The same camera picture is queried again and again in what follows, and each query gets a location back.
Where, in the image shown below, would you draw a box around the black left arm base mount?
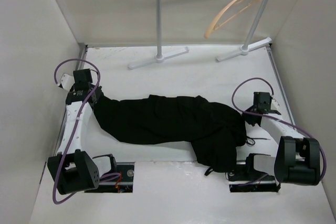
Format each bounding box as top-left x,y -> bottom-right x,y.
85,163 -> 135,194

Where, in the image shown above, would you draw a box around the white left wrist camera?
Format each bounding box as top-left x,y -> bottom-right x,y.
57,73 -> 75,91

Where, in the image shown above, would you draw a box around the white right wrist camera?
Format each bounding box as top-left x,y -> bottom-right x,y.
270,98 -> 281,115

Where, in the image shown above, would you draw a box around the black trousers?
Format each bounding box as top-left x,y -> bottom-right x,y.
93,95 -> 247,173

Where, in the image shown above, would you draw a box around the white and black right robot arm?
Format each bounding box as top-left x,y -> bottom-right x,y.
243,92 -> 321,186

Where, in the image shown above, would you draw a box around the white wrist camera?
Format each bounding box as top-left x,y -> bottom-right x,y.
57,73 -> 75,91
270,98 -> 281,115

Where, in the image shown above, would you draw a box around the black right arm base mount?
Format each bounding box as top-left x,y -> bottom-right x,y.
225,161 -> 281,193

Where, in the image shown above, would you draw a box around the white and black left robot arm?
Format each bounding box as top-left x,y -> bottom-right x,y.
47,69 -> 120,195

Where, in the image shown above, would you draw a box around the white and silver clothes rack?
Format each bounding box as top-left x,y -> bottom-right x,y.
128,0 -> 282,70

